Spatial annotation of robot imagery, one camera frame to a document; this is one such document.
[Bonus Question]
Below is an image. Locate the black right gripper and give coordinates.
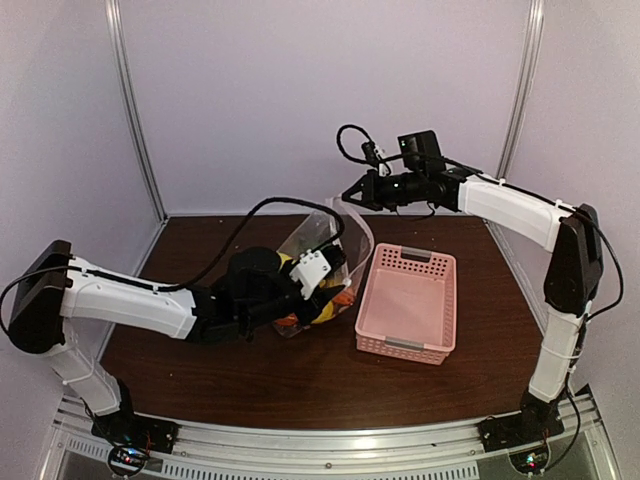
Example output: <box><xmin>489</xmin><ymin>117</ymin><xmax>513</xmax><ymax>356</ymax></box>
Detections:
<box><xmin>343</xmin><ymin>167</ymin><xmax>426</xmax><ymax>210</ymax></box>

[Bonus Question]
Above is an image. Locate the clear zip top bag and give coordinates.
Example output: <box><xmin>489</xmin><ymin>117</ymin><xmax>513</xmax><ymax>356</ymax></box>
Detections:
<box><xmin>272</xmin><ymin>197</ymin><xmax>375</xmax><ymax>338</ymax></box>

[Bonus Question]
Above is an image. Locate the orange green toy carrot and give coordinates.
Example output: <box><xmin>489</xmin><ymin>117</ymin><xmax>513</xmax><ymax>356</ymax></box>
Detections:
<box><xmin>333</xmin><ymin>286</ymin><xmax>356</xmax><ymax>307</ymax></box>

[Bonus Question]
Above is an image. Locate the yellow toy banana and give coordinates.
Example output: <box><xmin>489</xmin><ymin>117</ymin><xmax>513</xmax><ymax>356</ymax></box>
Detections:
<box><xmin>278</xmin><ymin>252</ymin><xmax>299</xmax><ymax>274</ymax></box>

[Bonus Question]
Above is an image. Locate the orange toy tangerine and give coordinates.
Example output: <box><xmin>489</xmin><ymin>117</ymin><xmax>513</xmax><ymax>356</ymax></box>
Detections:
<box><xmin>275</xmin><ymin>314</ymin><xmax>298</xmax><ymax>327</ymax></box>

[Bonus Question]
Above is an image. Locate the yellow toy lemon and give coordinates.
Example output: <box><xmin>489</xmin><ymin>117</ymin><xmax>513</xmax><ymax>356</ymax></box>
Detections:
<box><xmin>312</xmin><ymin>301</ymin><xmax>339</xmax><ymax>325</ymax></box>

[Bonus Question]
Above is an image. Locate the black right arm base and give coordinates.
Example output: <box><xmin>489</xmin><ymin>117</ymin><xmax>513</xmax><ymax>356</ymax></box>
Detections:
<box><xmin>477</xmin><ymin>385</ymin><xmax>567</xmax><ymax>452</ymax></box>

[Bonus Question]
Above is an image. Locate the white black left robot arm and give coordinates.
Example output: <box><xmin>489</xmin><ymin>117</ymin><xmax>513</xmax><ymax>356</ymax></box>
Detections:
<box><xmin>3</xmin><ymin>240</ymin><xmax>343</xmax><ymax>444</ymax></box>

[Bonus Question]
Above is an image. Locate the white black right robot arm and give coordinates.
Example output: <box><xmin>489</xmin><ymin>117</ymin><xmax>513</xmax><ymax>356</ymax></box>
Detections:
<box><xmin>341</xmin><ymin>130</ymin><xmax>603</xmax><ymax>442</ymax></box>

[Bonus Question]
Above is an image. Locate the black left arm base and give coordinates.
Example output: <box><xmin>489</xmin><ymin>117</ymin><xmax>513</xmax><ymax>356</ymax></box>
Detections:
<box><xmin>91</xmin><ymin>380</ymin><xmax>179</xmax><ymax>454</ymax></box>

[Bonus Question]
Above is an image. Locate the pink perforated plastic basket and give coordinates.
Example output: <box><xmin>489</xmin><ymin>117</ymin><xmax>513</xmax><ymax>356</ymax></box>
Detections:
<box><xmin>355</xmin><ymin>243</ymin><xmax>457</xmax><ymax>365</ymax></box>

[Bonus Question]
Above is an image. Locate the left circuit board with leds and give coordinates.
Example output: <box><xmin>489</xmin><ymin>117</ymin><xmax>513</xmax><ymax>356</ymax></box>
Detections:
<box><xmin>107</xmin><ymin>446</ymin><xmax>149</xmax><ymax>476</ymax></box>

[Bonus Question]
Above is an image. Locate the circuit board with leds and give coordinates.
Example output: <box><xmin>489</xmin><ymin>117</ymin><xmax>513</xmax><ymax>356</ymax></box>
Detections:
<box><xmin>509</xmin><ymin>447</ymin><xmax>550</xmax><ymax>476</ymax></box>
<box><xmin>107</xmin><ymin>446</ymin><xmax>149</xmax><ymax>476</ymax></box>

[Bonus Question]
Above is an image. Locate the right circuit board with leds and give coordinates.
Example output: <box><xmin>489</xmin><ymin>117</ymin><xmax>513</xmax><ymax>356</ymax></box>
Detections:
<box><xmin>509</xmin><ymin>447</ymin><xmax>550</xmax><ymax>476</ymax></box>

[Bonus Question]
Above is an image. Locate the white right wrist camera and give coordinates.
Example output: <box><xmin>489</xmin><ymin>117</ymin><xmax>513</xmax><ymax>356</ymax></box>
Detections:
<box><xmin>361</xmin><ymin>141</ymin><xmax>392</xmax><ymax>177</ymax></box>

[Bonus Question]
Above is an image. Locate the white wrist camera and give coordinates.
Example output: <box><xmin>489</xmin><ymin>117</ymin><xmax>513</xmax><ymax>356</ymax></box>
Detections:
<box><xmin>361</xmin><ymin>141</ymin><xmax>392</xmax><ymax>177</ymax></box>
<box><xmin>289</xmin><ymin>244</ymin><xmax>346</xmax><ymax>300</ymax></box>

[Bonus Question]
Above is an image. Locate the black right camera cable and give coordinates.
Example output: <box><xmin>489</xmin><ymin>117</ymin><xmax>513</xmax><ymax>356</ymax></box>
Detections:
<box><xmin>335</xmin><ymin>124</ymin><xmax>401</xmax><ymax>165</ymax></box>

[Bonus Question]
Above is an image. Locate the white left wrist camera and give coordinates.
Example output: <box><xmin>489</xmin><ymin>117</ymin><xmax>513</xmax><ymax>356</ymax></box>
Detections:
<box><xmin>289</xmin><ymin>244</ymin><xmax>346</xmax><ymax>300</ymax></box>

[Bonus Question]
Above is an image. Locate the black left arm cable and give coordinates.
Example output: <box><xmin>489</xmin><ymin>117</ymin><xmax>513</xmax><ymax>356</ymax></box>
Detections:
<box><xmin>0</xmin><ymin>197</ymin><xmax>347</xmax><ymax>341</ymax></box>

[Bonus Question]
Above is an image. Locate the right aluminium corner post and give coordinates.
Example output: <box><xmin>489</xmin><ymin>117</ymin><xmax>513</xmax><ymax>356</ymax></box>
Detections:
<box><xmin>496</xmin><ymin>0</ymin><xmax>545</xmax><ymax>180</ymax></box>

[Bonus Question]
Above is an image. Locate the aluminium corner post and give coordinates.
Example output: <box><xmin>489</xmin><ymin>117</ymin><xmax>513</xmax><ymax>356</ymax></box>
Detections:
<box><xmin>105</xmin><ymin>0</ymin><xmax>168</xmax><ymax>223</ymax></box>
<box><xmin>496</xmin><ymin>0</ymin><xmax>545</xmax><ymax>180</ymax></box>

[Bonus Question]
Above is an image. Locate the left aluminium corner post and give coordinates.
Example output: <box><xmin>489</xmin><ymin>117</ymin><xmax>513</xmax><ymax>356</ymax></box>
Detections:
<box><xmin>105</xmin><ymin>0</ymin><xmax>168</xmax><ymax>223</ymax></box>

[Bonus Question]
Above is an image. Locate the aluminium front rail frame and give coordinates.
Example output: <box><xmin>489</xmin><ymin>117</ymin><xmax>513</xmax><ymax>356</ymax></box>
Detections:
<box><xmin>35</xmin><ymin>393</ymin><xmax>622</xmax><ymax>479</ymax></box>

